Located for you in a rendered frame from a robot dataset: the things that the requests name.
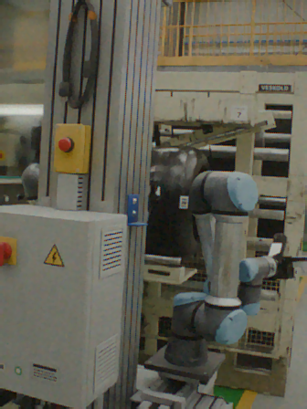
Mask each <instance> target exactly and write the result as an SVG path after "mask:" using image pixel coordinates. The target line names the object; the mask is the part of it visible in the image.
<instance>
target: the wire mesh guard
mask: <svg viewBox="0 0 307 409"><path fill-rule="evenodd" d="M241 240H248V241H254V244H255V241H256V242H265V243H272V242H273V240H270V239H262V238H253V237H244V236H243V237H242V238H241ZM265 243H264V249H265ZM289 248H290V241H288V240H286V251H283V252H286V253H285V256H288V255H289ZM281 283H283V287H282V292H280V293H282V298H281V308H280V309H281V314H280V317H279V318H277V319H280V321H279V327H275V328H279V332H278V342H276V343H277V354H276V355H271V354H267V353H263V352H257V351H255V350H256V349H255V348H254V351H249V350H246V348H248V347H246V344H245V350H243V349H240V347H239V349H236V347H238V346H236V343H235V346H234V347H235V349H233V348H228V347H226V344H224V345H225V347H222V346H217V345H216V342H213V343H215V345H212V344H211V339H210V341H209V342H210V344H206V347H207V348H211V349H217V350H222V351H236V352H242V353H246V354H251V355H257V356H261V357H267V358H270V357H272V358H277V359H279V358H280V350H281V328H282V317H283V310H284V306H285V294H286V283H287V279H284V280H283V282H281ZM140 337H145V338H150V339H156V340H161V341H169V340H170V338H168V337H167V338H166V337H164V336H163V337H160V336H154V335H150V334H144V333H143V334H141V333H140ZM270 353H271V351H270Z"/></svg>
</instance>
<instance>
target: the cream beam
mask: <svg viewBox="0 0 307 409"><path fill-rule="evenodd" d="M232 106H248V120H247V121H236V120H232V119H231V111H232ZM257 107H258V105H257V104H256V102H255V101H254V100H253V99H235V98H185V97H169V96H154V105H153V121H160V122H163V124H161V125H184V126H202V125H201V124H205V125H211V126H212V127H213V126H224V127H254V126H255V117H256V113H257Z"/></svg>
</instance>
